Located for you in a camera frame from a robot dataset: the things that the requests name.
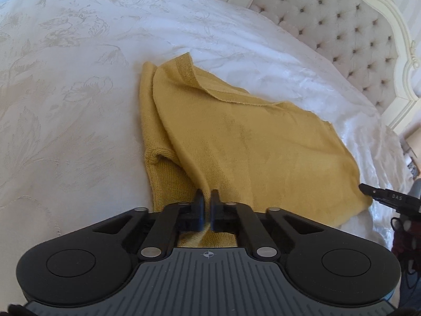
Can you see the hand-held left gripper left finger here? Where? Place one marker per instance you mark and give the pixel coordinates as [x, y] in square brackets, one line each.
[199, 211]

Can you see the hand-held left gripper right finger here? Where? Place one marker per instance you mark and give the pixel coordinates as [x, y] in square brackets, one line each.
[215, 211]

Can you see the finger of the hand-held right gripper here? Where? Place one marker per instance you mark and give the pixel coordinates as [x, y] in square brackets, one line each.
[391, 196]

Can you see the yellow knit sweater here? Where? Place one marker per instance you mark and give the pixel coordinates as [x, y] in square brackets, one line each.
[243, 144]

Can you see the person's right hand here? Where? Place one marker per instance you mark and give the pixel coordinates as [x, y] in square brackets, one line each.
[404, 237]

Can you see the bedside table clutter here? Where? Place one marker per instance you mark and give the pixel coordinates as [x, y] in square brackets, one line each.
[411, 158]

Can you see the cream tufted headboard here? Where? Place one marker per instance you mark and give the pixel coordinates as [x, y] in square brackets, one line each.
[348, 33]

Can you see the white floral bedspread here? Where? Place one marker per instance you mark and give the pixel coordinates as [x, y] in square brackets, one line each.
[82, 89]

